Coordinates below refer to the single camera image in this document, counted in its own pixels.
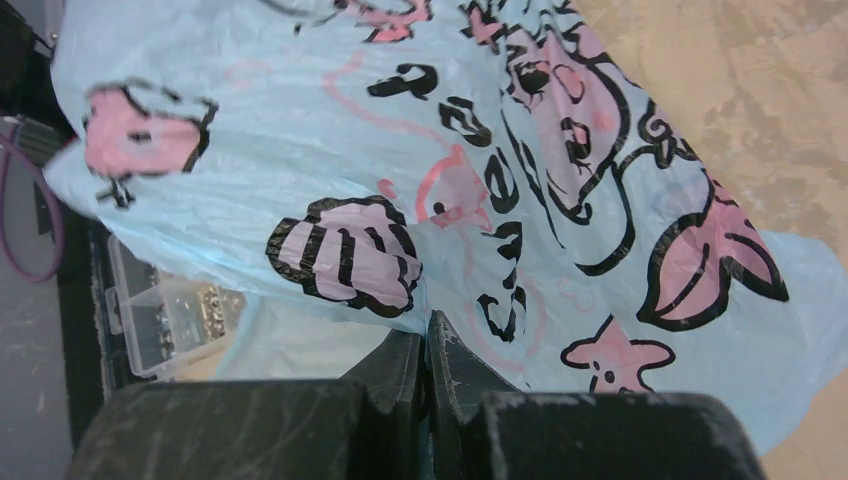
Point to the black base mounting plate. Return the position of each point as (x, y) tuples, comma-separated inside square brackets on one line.
[(96, 361)]

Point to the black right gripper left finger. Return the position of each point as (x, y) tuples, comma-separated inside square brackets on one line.
[(361, 426)]

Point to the clear plastic organizer box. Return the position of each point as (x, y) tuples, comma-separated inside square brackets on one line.
[(168, 322)]

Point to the light blue printed plastic bag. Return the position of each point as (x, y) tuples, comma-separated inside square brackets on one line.
[(348, 162)]

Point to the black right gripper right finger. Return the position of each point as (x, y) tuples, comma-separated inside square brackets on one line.
[(483, 428)]

